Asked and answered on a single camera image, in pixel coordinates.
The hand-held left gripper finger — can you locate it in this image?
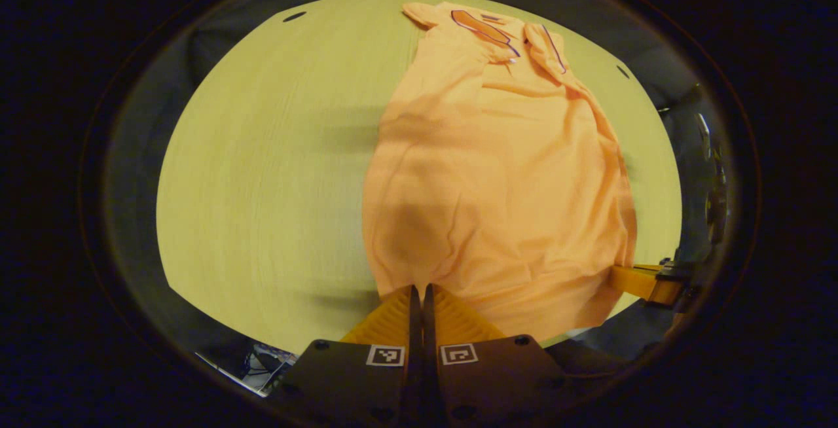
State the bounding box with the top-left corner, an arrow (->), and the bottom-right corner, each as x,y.
265,284 -> 424,428
423,283 -> 580,428

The orange T-shirt with purple trim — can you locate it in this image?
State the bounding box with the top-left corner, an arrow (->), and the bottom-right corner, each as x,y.
361,1 -> 638,345

